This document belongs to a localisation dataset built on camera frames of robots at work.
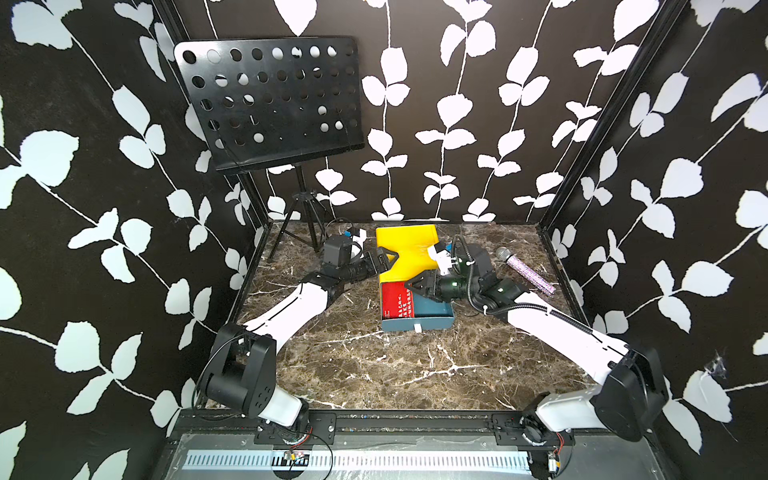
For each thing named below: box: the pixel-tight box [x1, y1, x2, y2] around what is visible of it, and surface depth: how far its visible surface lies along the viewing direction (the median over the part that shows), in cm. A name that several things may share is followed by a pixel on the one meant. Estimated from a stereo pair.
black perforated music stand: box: [174, 36, 366, 259], surface depth 73 cm
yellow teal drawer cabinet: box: [376, 224, 439, 283], surface depth 89 cm
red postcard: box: [381, 282, 415, 319], surface depth 79 cm
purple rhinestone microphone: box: [496, 246, 557, 296], surface depth 106 cm
